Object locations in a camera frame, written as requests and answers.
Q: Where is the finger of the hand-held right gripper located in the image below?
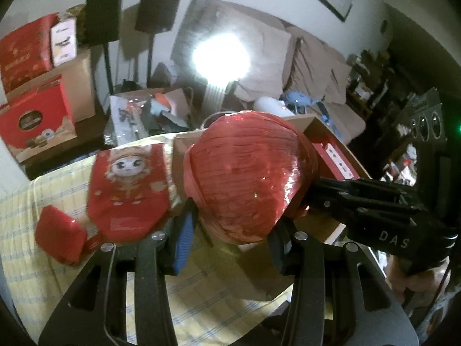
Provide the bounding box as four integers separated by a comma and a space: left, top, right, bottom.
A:
310, 187, 426, 226
317, 176, 420, 206

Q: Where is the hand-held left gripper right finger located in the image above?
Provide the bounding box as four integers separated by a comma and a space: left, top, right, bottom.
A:
268, 220, 420, 346

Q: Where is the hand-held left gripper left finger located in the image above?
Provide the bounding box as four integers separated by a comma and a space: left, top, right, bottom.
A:
38, 202, 199, 346

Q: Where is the red box with white label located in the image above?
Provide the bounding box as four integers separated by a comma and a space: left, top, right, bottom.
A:
311, 142, 361, 181

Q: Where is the brown cardboard box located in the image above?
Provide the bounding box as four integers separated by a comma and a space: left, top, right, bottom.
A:
172, 113, 373, 249

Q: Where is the red cartoon print bag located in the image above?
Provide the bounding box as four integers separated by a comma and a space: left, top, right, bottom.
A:
86, 143, 173, 242

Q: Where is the round red lantern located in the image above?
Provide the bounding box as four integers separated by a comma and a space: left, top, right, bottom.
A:
184, 110, 319, 244

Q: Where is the red foil snack packet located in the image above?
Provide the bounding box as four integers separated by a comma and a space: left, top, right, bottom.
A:
35, 205, 89, 268

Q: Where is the person's right hand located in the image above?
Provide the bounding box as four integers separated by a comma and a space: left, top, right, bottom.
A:
387, 256, 447, 307

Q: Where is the dark cluttered shelf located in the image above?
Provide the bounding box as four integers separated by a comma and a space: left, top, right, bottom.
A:
346, 50, 433, 188

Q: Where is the beige sofa cushion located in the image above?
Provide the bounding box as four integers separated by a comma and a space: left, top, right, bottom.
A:
230, 16, 292, 101
284, 38, 346, 94
324, 63, 355, 105

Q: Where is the blue plush toy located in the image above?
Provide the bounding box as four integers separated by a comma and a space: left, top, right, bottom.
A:
281, 91, 326, 116

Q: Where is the white plush toy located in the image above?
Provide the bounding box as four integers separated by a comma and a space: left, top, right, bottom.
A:
252, 95, 294, 118

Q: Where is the cardboard box of clutter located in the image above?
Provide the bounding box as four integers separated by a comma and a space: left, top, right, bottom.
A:
104, 87, 202, 145

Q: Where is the beige sofa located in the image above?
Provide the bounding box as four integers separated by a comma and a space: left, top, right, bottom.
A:
171, 0, 366, 145

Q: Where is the dark wooden low table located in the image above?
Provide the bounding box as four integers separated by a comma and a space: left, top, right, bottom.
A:
18, 115, 112, 181

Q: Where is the yellow checked tablecloth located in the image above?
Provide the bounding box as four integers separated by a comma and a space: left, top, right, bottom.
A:
0, 133, 299, 346

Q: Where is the black speaker stand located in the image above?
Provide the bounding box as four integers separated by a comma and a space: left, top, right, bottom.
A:
103, 43, 116, 96
146, 32, 157, 89

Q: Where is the large brown carton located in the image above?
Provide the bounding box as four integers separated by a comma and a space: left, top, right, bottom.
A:
7, 48, 97, 123

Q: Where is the red chocolate gift box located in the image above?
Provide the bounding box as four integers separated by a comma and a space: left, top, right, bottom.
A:
0, 76, 78, 163

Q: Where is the small white box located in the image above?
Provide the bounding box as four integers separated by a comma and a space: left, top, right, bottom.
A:
50, 19, 78, 67

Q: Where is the black speaker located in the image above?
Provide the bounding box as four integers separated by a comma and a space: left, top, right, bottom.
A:
135, 0, 182, 33
84, 0, 124, 47

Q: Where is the flat red gift box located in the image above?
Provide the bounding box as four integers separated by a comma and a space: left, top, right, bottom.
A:
0, 14, 60, 92

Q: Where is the gold patterned box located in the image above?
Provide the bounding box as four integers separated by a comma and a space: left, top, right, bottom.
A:
58, 5, 87, 47

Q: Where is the black cable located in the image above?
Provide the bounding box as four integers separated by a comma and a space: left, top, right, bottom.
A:
407, 259, 451, 332

